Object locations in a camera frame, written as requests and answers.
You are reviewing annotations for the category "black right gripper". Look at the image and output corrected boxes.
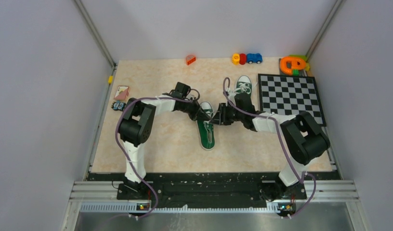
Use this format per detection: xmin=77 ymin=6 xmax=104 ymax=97
xmin=210 ymin=103 xmax=244 ymax=126

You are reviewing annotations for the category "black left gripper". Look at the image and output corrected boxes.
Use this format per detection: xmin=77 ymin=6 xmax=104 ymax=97
xmin=180 ymin=99 xmax=211 ymax=121

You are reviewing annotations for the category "green canvas sneaker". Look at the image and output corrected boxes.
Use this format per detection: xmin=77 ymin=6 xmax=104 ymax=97
xmin=196 ymin=102 xmax=215 ymax=151
xmin=232 ymin=75 xmax=256 ymax=97

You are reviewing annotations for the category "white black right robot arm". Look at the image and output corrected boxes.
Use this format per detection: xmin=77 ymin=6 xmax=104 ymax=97
xmin=210 ymin=93 xmax=330 ymax=198

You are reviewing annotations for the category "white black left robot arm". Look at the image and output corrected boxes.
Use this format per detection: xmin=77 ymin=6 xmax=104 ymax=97
xmin=115 ymin=82 xmax=211 ymax=199

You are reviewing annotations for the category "orange toy brick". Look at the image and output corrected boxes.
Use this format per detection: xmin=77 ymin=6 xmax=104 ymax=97
xmin=185 ymin=54 xmax=196 ymax=65

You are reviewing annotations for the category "yellow toy block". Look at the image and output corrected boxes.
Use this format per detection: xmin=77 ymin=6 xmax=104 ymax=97
xmin=231 ymin=53 xmax=240 ymax=65

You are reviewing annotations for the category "red toy block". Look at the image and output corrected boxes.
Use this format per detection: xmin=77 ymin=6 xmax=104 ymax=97
xmin=239 ymin=53 xmax=247 ymax=65

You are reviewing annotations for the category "blue toy car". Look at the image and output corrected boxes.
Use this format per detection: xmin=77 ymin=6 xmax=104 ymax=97
xmin=246 ymin=53 xmax=263 ymax=64

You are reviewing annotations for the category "black white chessboard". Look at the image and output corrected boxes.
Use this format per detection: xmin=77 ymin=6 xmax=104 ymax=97
xmin=258 ymin=74 xmax=327 ymax=127

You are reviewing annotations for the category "pink tangram puzzle box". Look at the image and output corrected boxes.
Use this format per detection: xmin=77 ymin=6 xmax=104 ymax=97
xmin=114 ymin=85 xmax=130 ymax=101

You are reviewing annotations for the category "orange green ring toy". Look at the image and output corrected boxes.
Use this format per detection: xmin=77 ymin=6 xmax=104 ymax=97
xmin=279 ymin=54 xmax=310 ymax=76

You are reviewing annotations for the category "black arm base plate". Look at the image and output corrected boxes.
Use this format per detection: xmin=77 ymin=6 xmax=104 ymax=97
xmin=86 ymin=172 xmax=338 ymax=209

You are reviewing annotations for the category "yellow clip on frame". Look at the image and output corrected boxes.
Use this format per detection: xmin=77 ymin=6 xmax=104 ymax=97
xmin=107 ymin=76 xmax=113 ymax=84

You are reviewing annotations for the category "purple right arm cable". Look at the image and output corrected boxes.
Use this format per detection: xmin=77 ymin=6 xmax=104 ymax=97
xmin=223 ymin=77 xmax=317 ymax=219

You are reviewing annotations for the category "aluminium frame rail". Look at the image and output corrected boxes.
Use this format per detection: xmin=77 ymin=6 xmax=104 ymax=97
xmin=62 ymin=179 xmax=370 ymax=231

